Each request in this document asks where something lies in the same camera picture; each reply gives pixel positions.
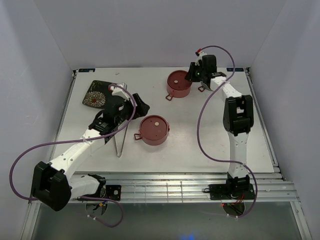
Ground dark red lid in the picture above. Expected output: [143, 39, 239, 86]
[139, 115, 168, 141]
[167, 70, 192, 91]

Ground grey lid with handle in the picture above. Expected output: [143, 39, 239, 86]
[197, 81, 213, 92]

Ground pink steel-lined bowl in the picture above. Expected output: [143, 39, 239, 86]
[133, 125, 170, 146]
[165, 83, 191, 101]

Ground stainless steel tongs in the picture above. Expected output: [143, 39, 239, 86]
[112, 125, 129, 158]

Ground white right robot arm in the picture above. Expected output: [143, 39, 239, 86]
[185, 51, 254, 199]

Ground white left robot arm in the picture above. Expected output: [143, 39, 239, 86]
[31, 93, 150, 212]

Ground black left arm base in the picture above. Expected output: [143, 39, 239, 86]
[100, 184, 122, 201]

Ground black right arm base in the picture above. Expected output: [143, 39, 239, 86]
[202, 184, 256, 200]

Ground black patterned square plate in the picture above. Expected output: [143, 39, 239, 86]
[82, 80, 124, 110]

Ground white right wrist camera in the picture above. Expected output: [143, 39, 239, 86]
[195, 49, 207, 66]

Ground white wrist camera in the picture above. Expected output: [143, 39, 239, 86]
[195, 49, 207, 66]
[109, 82, 128, 99]

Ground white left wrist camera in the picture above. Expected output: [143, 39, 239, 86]
[109, 82, 128, 99]

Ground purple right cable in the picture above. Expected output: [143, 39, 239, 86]
[196, 45, 258, 219]

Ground purple cable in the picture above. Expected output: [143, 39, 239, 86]
[9, 84, 138, 228]
[196, 45, 258, 219]

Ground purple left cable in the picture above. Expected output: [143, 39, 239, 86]
[9, 84, 138, 228]

